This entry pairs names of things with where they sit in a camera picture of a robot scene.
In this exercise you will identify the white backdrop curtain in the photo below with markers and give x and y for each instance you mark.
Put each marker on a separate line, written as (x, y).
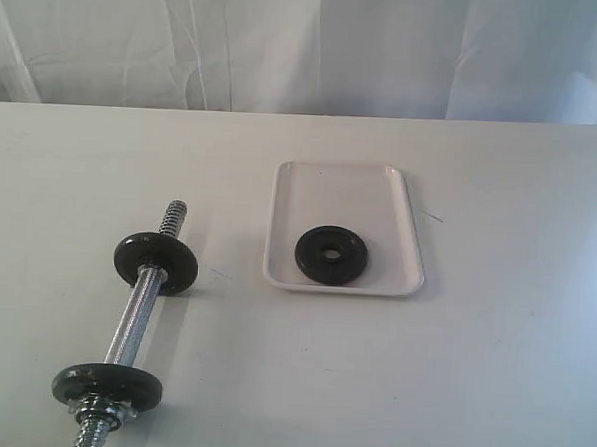
(499, 60)

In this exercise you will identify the chrome dumbbell bar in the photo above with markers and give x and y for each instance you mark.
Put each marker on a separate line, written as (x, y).
(134, 320)

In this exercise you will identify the black weight plate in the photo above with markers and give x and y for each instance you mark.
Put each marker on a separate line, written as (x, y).
(111, 381)
(331, 255)
(156, 249)

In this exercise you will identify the white plastic tray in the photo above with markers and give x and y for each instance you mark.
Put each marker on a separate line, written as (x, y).
(369, 200)

